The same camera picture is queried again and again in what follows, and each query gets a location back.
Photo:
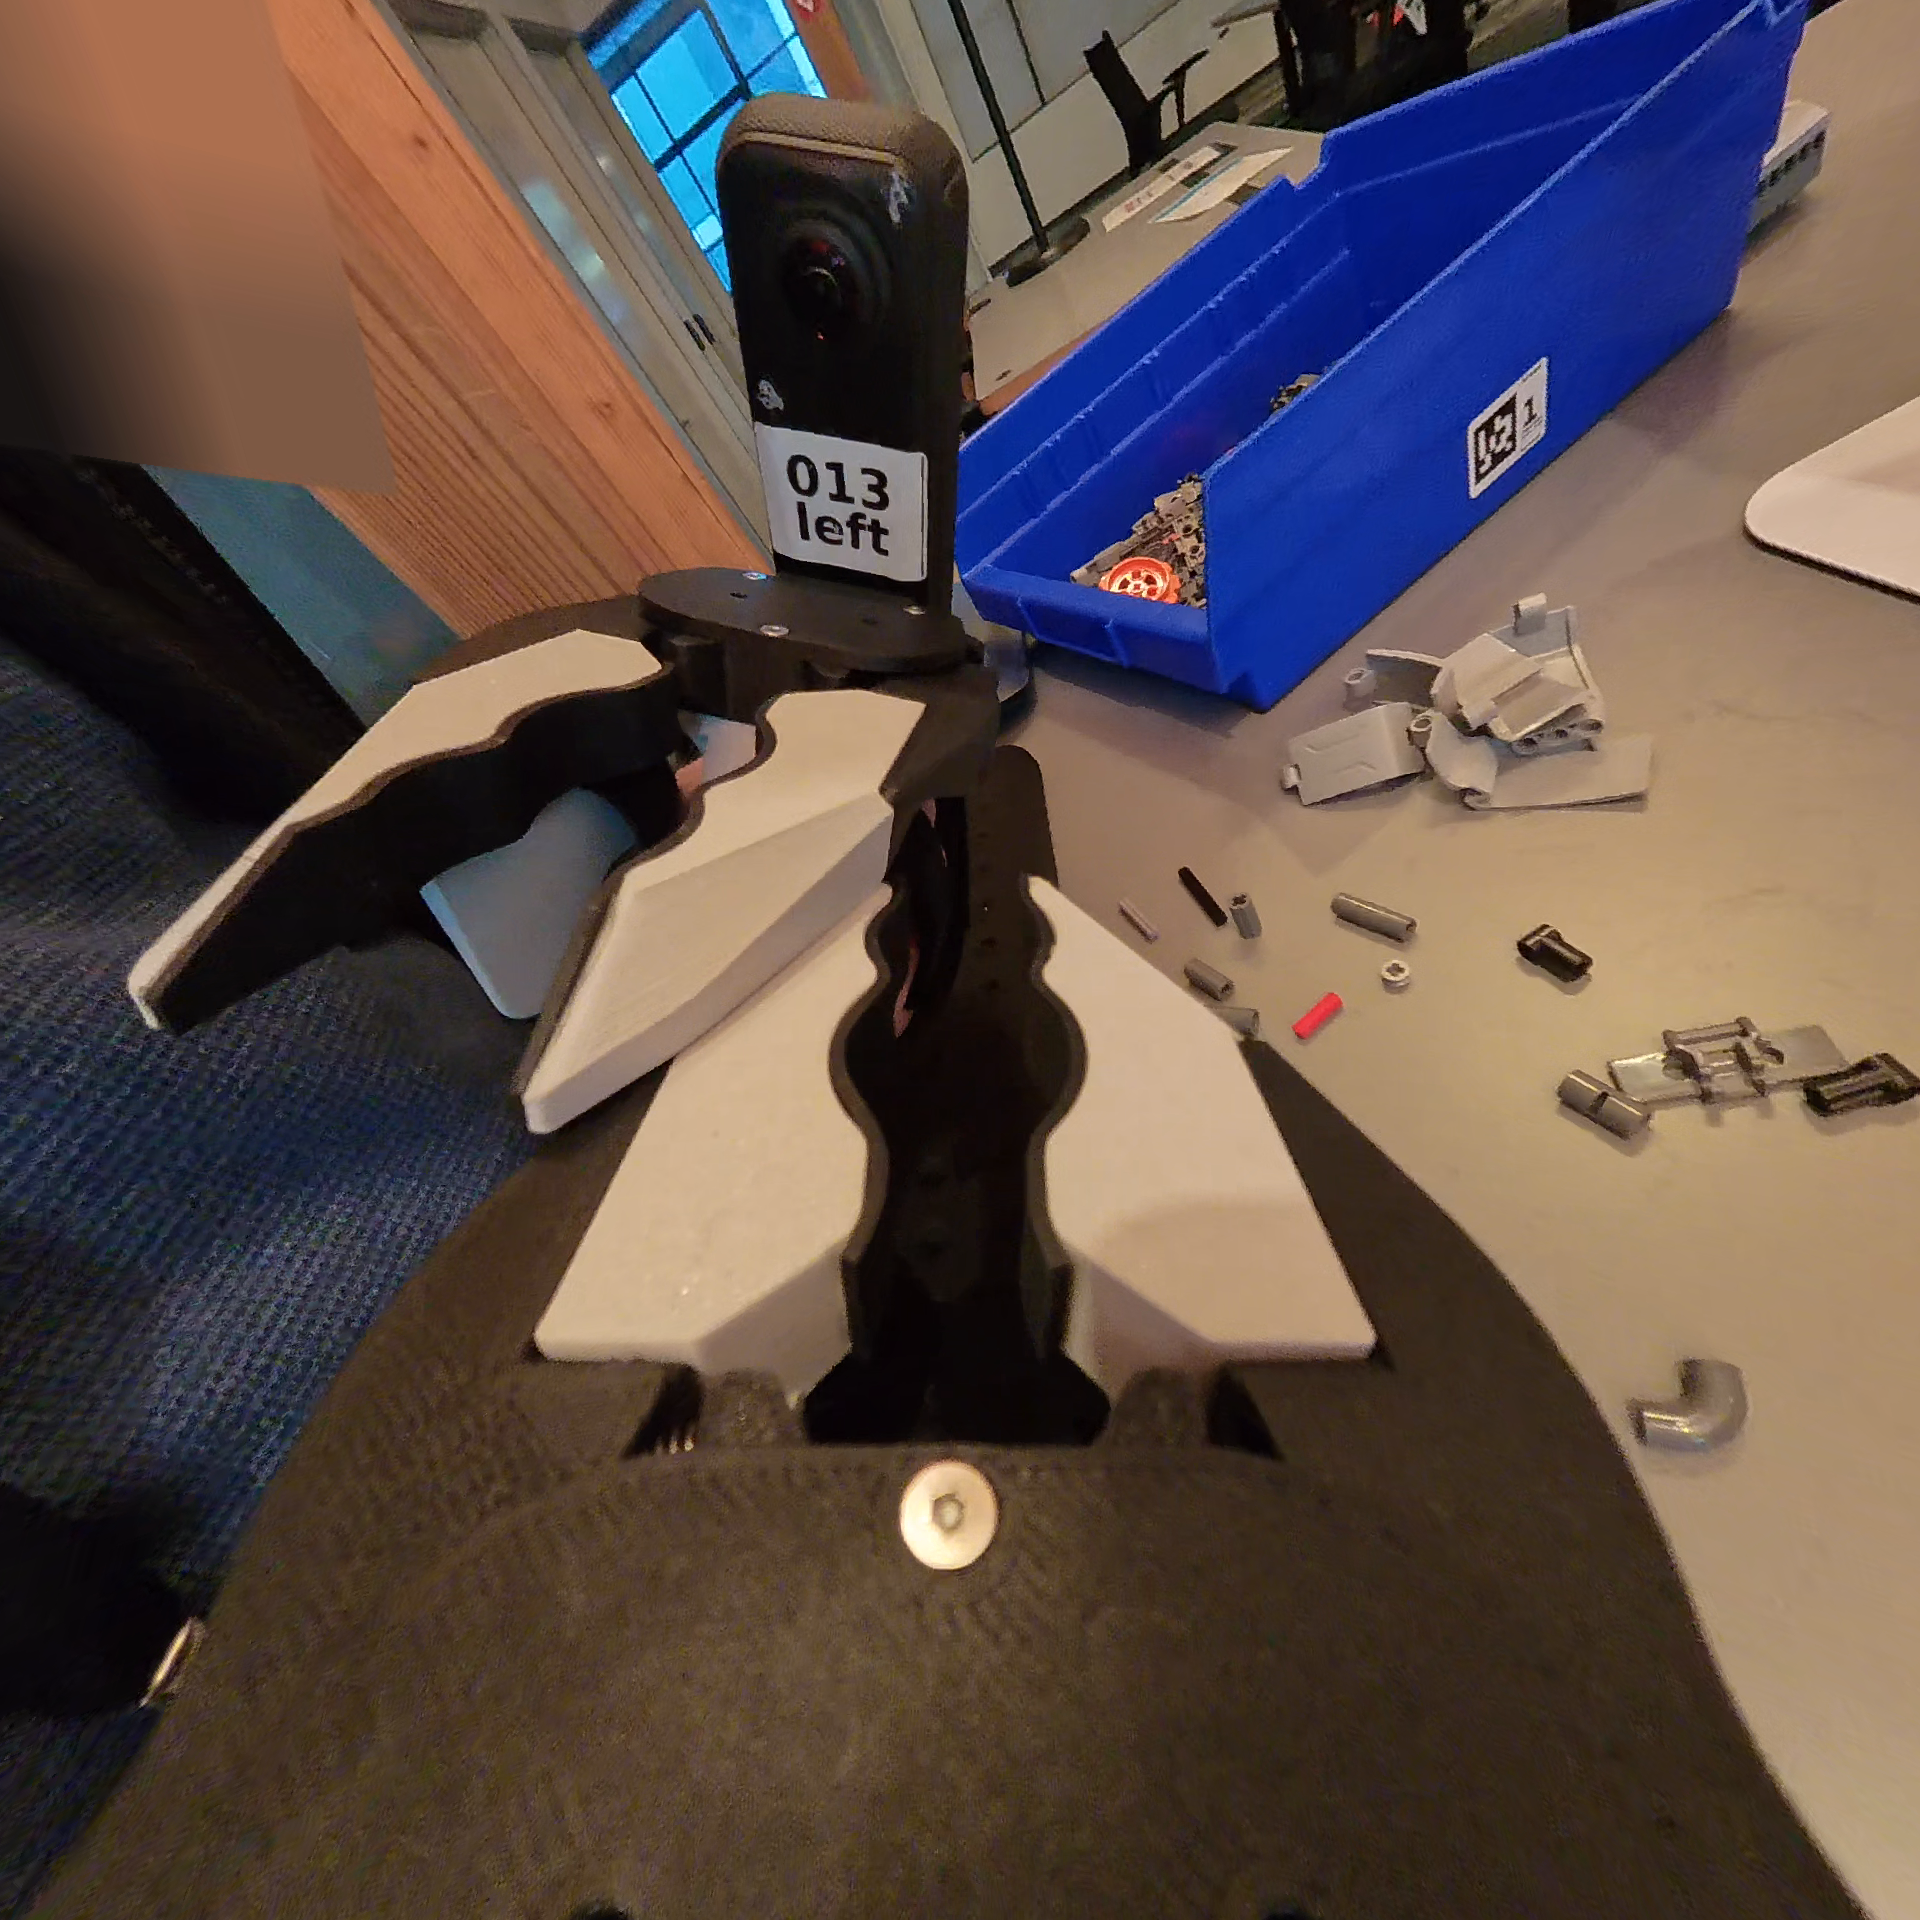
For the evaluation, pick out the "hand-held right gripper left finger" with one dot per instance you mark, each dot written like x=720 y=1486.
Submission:
x=704 y=1201

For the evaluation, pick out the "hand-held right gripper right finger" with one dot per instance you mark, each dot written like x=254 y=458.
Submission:
x=1201 y=1184

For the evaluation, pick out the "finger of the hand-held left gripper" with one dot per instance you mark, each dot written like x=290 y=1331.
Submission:
x=751 y=901
x=435 y=734

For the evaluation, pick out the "light grey toy axle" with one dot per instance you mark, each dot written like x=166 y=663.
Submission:
x=1138 y=920

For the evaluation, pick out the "grey toy axle connector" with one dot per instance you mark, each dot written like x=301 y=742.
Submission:
x=1244 y=916

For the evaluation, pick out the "black toy axle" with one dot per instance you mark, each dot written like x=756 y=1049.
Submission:
x=1201 y=897

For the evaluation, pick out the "grey axle connector tube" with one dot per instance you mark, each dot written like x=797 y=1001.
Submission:
x=1372 y=916

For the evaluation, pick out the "pile of toy building parts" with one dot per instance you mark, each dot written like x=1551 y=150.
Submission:
x=1171 y=541

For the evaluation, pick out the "grey toy elbow pipe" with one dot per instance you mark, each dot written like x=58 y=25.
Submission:
x=1703 y=1418

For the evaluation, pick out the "blue plastic bin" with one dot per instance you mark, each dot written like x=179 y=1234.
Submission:
x=1424 y=301

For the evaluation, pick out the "red short toy pin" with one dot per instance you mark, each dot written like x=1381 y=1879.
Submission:
x=1316 y=1017

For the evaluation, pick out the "person in blue jacket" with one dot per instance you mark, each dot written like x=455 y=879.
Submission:
x=150 y=631

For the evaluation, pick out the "black toy pin connector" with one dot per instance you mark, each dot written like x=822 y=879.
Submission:
x=1552 y=950
x=1860 y=1084

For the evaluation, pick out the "grey curved toy panel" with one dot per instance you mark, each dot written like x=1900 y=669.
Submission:
x=1350 y=750

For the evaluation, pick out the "grey background table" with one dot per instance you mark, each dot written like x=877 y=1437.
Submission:
x=1140 y=254

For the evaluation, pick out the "grey toy hinge assembly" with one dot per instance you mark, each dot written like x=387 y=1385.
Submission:
x=1724 y=1068

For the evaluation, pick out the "black office chair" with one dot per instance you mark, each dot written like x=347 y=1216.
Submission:
x=1125 y=90

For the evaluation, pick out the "white metal stand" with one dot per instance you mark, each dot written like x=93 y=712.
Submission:
x=1852 y=494

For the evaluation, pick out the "white toy hub brick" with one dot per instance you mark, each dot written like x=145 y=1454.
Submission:
x=1792 y=159

